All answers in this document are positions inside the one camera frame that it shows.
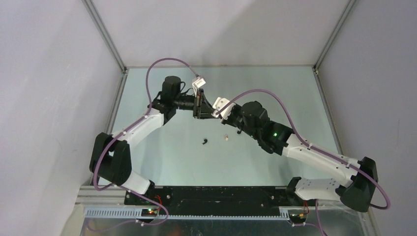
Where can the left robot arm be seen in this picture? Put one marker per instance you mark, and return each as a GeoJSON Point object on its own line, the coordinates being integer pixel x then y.
{"type": "Point", "coordinates": [111, 156]}

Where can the grey cable duct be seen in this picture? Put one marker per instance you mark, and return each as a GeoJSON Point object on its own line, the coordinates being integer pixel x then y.
{"type": "Point", "coordinates": [138, 213]}

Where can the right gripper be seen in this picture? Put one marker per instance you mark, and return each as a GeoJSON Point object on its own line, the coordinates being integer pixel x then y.
{"type": "Point", "coordinates": [228, 120]}

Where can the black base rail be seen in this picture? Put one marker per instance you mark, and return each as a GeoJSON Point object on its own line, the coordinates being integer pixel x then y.
{"type": "Point", "coordinates": [218, 200]}

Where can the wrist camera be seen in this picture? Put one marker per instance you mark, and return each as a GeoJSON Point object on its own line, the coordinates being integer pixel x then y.
{"type": "Point", "coordinates": [222, 108]}
{"type": "Point", "coordinates": [197, 83]}

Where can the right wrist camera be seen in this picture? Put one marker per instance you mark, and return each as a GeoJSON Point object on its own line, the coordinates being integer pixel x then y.
{"type": "Point", "coordinates": [222, 108]}

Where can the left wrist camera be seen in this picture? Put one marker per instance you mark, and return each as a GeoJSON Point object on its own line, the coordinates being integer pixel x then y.
{"type": "Point", "coordinates": [197, 83]}

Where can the aluminium frame profile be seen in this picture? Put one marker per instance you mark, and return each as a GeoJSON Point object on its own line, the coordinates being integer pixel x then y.
{"type": "Point", "coordinates": [104, 33]}

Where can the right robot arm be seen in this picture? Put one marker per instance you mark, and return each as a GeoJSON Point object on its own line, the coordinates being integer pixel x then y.
{"type": "Point", "coordinates": [347, 183]}

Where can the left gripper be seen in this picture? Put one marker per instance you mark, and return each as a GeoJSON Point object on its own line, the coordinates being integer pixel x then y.
{"type": "Point", "coordinates": [202, 109]}

